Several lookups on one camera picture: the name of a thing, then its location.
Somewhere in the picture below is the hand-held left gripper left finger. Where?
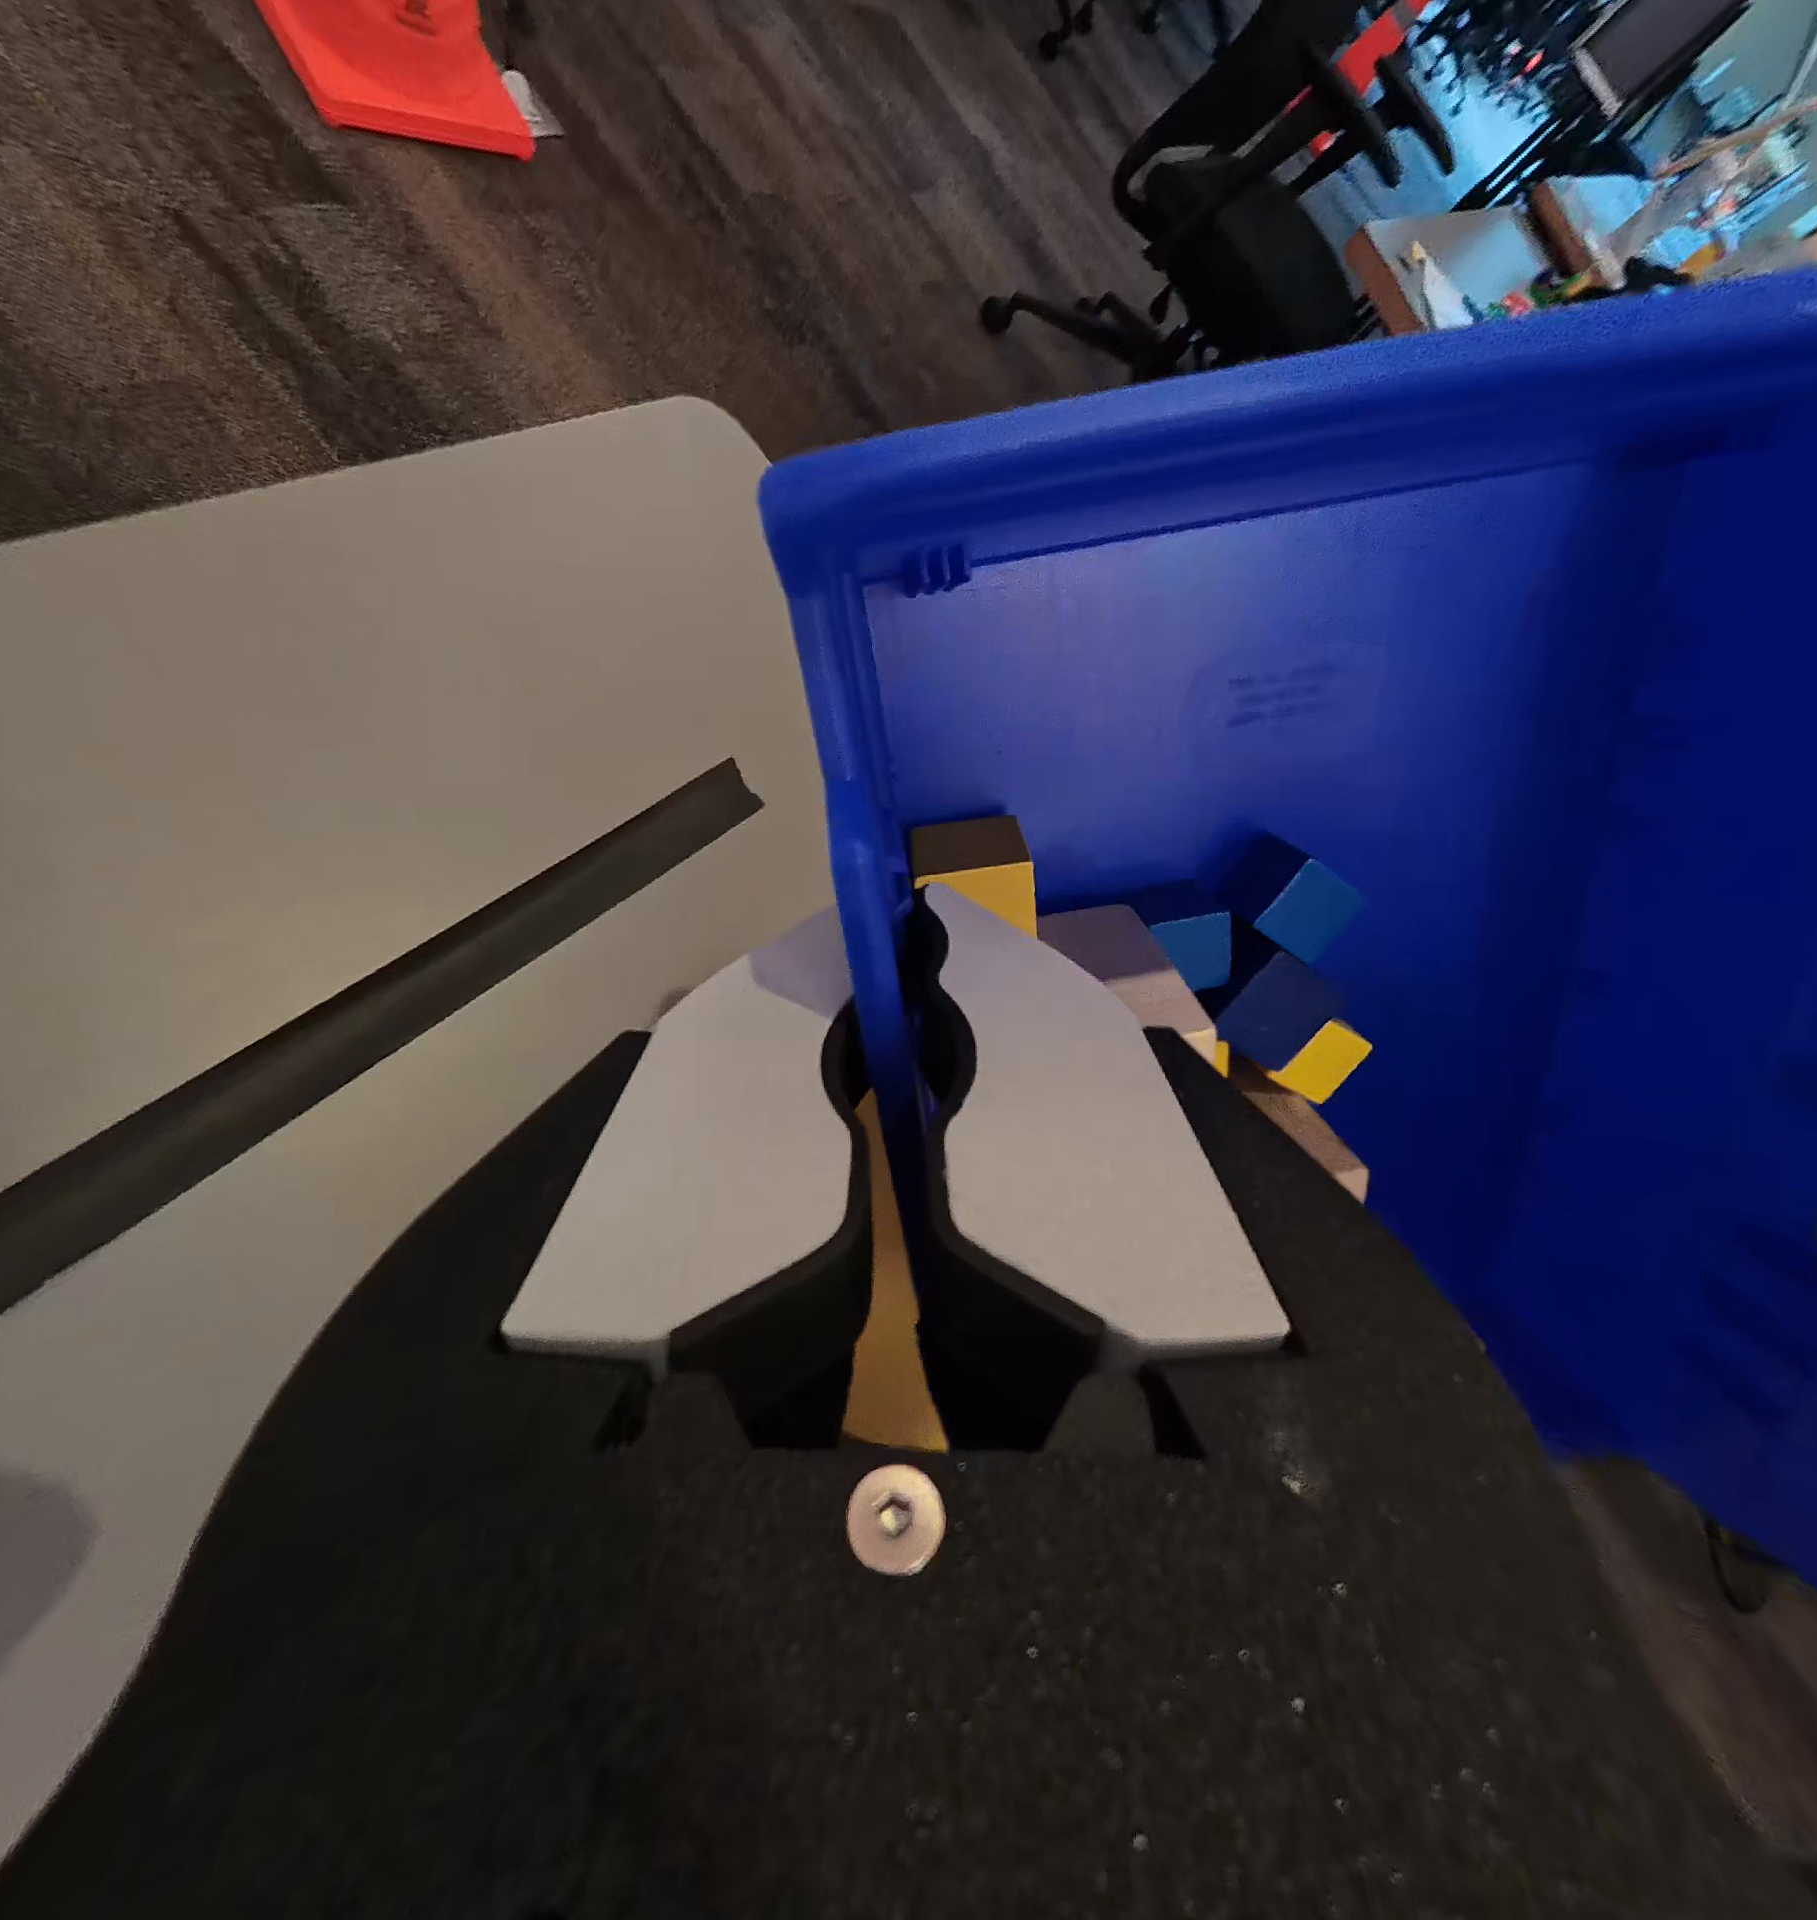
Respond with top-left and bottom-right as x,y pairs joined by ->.
501,903 -> 872,1449

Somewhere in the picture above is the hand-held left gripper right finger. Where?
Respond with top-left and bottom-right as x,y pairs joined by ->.
919,885 -> 1293,1450

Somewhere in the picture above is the yellow plastic bin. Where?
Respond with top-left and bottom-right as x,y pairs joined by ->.
839,1092 -> 952,1452

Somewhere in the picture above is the pile of wooden coloured cubes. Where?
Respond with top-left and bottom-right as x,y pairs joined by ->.
908,816 -> 1376,1201

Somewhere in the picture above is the blue plastic bin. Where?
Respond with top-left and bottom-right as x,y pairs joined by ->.
758,261 -> 1817,1613

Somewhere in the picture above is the black office chair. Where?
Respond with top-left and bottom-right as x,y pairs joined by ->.
980,0 -> 1457,377

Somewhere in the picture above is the wooden office desk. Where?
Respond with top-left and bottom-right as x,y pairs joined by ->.
1351,177 -> 1616,335

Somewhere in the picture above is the orange traffic cone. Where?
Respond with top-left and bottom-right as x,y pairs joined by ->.
255,0 -> 539,160

